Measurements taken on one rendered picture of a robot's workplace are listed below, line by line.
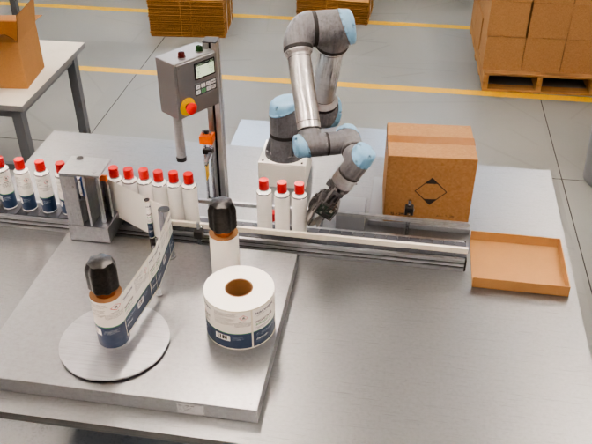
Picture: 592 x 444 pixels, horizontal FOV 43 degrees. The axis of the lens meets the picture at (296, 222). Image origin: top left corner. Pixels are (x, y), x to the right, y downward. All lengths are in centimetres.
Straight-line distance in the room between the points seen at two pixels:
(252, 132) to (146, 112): 217
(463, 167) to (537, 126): 277
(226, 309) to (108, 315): 32
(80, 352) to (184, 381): 31
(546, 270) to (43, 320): 160
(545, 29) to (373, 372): 390
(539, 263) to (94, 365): 146
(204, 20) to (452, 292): 448
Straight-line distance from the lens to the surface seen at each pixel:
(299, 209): 248
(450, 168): 260
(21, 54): 396
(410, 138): 267
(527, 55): 574
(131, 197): 254
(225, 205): 219
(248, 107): 536
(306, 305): 236
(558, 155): 504
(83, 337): 225
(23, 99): 391
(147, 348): 218
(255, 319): 209
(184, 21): 657
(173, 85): 238
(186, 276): 242
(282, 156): 284
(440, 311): 238
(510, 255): 265
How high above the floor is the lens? 240
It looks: 35 degrees down
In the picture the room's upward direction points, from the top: straight up
